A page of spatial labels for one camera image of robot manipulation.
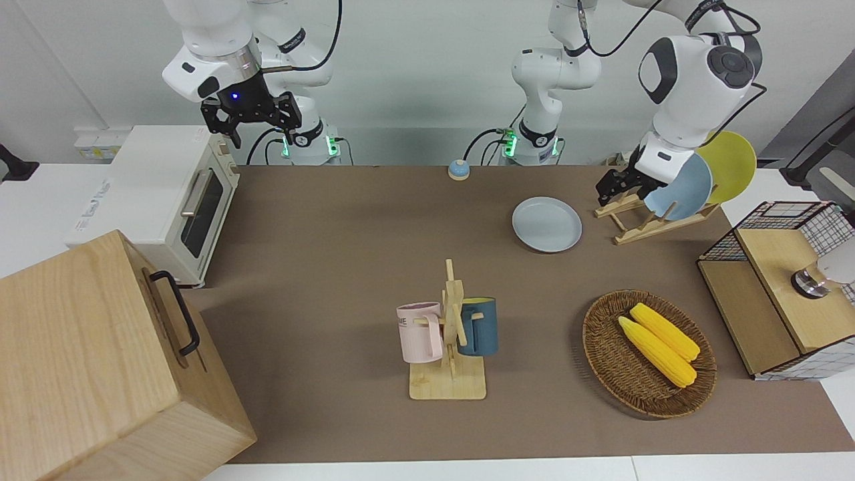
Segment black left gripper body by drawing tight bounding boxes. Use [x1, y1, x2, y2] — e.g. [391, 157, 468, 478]
[618, 167, 660, 199]

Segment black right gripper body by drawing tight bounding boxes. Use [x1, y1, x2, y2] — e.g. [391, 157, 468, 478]
[212, 77, 286, 126]

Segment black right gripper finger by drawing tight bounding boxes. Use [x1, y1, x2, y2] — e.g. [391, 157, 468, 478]
[202, 99, 242, 149]
[271, 92, 303, 134]

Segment gray plate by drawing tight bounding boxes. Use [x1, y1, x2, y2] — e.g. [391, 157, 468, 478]
[512, 196, 582, 253]

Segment light blue plate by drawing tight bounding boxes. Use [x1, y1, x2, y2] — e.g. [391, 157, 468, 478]
[643, 152, 713, 221]

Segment wooden plate rack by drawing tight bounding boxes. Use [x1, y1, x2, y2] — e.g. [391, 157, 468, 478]
[594, 192, 721, 245]

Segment yellow plate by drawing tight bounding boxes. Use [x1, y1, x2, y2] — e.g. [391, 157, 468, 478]
[695, 131, 757, 204]

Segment white toaster oven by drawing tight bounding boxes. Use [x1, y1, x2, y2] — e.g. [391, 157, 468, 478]
[65, 125, 240, 288]

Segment yellow corn cob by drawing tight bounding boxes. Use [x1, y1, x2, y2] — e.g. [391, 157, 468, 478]
[630, 303, 701, 362]
[618, 316, 697, 388]

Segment brown table mat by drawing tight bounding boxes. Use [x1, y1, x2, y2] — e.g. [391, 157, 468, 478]
[184, 164, 855, 465]

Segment brown wicker basket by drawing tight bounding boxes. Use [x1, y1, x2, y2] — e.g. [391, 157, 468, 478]
[582, 289, 717, 420]

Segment dark blue mug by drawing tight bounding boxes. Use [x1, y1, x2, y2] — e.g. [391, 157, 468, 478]
[458, 297, 498, 357]

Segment pink mug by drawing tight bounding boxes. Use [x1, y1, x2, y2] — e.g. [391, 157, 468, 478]
[397, 302, 445, 363]

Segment wooden mug tree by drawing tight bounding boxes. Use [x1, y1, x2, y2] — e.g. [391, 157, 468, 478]
[409, 259, 487, 400]

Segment black right arm base cable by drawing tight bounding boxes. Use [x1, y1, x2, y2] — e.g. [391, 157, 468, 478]
[246, 128, 289, 166]

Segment black arm base cable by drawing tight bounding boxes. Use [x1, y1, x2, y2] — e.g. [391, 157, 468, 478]
[463, 126, 516, 166]
[246, 128, 289, 166]

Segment black left arm base cable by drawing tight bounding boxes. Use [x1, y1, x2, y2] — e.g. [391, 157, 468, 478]
[463, 126, 516, 166]

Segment wire grid shelf with wood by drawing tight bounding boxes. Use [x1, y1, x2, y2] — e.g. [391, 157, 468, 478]
[697, 200, 855, 381]

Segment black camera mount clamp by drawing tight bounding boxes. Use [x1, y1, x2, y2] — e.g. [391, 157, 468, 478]
[0, 144, 39, 182]
[778, 100, 855, 201]

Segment wooden box with black handle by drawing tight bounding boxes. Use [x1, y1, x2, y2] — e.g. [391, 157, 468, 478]
[0, 229, 258, 481]

